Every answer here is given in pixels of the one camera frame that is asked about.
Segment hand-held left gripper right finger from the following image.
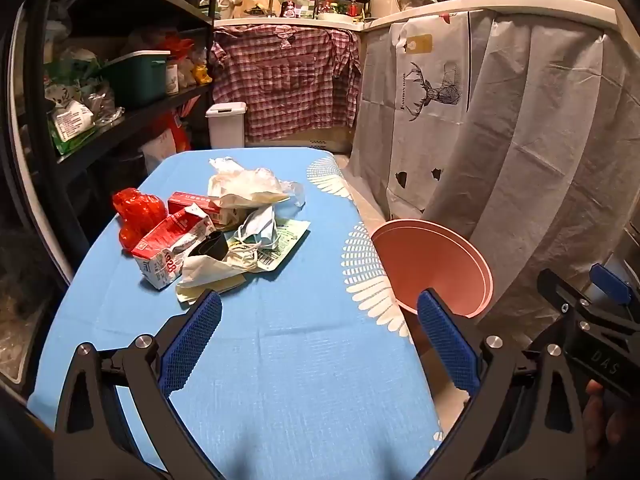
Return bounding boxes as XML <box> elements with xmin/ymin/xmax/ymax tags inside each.
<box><xmin>416</xmin><ymin>287</ymin><xmax>596</xmax><ymax>480</ymax></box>

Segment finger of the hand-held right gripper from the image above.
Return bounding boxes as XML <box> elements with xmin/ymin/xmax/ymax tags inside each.
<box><xmin>536</xmin><ymin>268</ymin><xmax>590</xmax><ymax>317</ymax></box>
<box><xmin>582</xmin><ymin>263</ymin><xmax>640</xmax><ymax>333</ymax></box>

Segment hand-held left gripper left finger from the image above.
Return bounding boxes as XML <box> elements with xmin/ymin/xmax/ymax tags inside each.
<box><xmin>54</xmin><ymin>290</ymin><xmax>223</xmax><ymax>480</ymax></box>

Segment cream plastic bag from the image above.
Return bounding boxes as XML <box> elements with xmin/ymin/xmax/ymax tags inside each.
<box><xmin>175</xmin><ymin>250</ymin><xmax>261</xmax><ymax>306</ymax></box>

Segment pink plastic bin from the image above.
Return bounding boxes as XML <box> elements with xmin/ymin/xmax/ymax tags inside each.
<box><xmin>370</xmin><ymin>218</ymin><xmax>495</xmax><ymax>318</ymax></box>

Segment red white milk carton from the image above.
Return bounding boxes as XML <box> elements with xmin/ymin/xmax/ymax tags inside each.
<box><xmin>131</xmin><ymin>207</ymin><xmax>215</xmax><ymax>291</ymax></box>

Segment blue face mask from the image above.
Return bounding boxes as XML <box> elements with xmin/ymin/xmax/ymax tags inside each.
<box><xmin>234</xmin><ymin>205</ymin><xmax>281</xmax><ymax>252</ymax></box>

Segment red toothpaste box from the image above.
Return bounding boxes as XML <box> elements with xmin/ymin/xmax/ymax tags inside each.
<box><xmin>167</xmin><ymin>191</ymin><xmax>237</xmax><ymax>226</ymax></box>

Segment green printed packet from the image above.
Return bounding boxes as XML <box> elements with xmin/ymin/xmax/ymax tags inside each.
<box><xmin>250</xmin><ymin>217</ymin><xmax>311</xmax><ymax>273</ymax></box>

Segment red plastic wrapper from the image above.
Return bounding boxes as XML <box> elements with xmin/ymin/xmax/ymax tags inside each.
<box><xmin>112</xmin><ymin>187</ymin><xmax>167</xmax><ymax>253</ymax></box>

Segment white plastic bag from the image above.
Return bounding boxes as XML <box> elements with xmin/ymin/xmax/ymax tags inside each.
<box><xmin>207</xmin><ymin>156</ymin><xmax>306</xmax><ymax>211</ymax></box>

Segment person's right hand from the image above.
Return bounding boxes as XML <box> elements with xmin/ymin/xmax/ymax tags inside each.
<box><xmin>584</xmin><ymin>379</ymin><xmax>640</xmax><ymax>467</ymax></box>

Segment grey curtain cloth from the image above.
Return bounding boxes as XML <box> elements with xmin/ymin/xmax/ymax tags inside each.
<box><xmin>422</xmin><ymin>9</ymin><xmax>640</xmax><ymax>333</ymax></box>

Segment white paper bag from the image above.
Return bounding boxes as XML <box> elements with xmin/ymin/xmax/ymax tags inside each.
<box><xmin>141</xmin><ymin>131</ymin><xmax>177</xmax><ymax>175</ymax></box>

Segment red orange bag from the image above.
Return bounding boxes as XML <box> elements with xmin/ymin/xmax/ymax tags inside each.
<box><xmin>154</xmin><ymin>109</ymin><xmax>194</xmax><ymax>157</ymax></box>

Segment white lidded bin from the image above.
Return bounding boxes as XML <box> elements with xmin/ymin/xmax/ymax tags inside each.
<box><xmin>205</xmin><ymin>102</ymin><xmax>247</xmax><ymax>150</ymax></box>

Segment deer print cloth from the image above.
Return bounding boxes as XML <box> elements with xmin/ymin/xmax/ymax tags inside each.
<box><xmin>359</xmin><ymin>7</ymin><xmax>495</xmax><ymax>217</ymax></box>

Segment cardboard box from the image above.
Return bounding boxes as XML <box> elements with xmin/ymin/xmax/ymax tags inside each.
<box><xmin>299</xmin><ymin>126</ymin><xmax>357</xmax><ymax>157</ymax></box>

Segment green white food packet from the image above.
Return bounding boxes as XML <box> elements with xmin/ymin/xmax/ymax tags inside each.
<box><xmin>46</xmin><ymin>99</ymin><xmax>98</xmax><ymax>156</ymax></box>

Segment green storage box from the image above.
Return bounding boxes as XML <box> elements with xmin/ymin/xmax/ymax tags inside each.
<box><xmin>106</xmin><ymin>50</ymin><xmax>172</xmax><ymax>109</ymax></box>

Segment red plaid shirt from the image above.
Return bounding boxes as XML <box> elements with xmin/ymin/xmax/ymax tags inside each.
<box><xmin>210</xmin><ymin>24</ymin><xmax>362</xmax><ymax>142</ymax></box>

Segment red plastic bag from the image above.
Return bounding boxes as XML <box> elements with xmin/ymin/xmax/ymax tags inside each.
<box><xmin>159</xmin><ymin>34</ymin><xmax>195</xmax><ymax>63</ymax></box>

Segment black shelf rack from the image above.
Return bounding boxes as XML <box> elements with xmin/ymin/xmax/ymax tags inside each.
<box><xmin>0</xmin><ymin>0</ymin><xmax>222</xmax><ymax>311</ymax></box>

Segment black spice rack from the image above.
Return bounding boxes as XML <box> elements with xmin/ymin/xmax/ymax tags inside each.
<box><xmin>314</xmin><ymin>0</ymin><xmax>372</xmax><ymax>17</ymax></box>

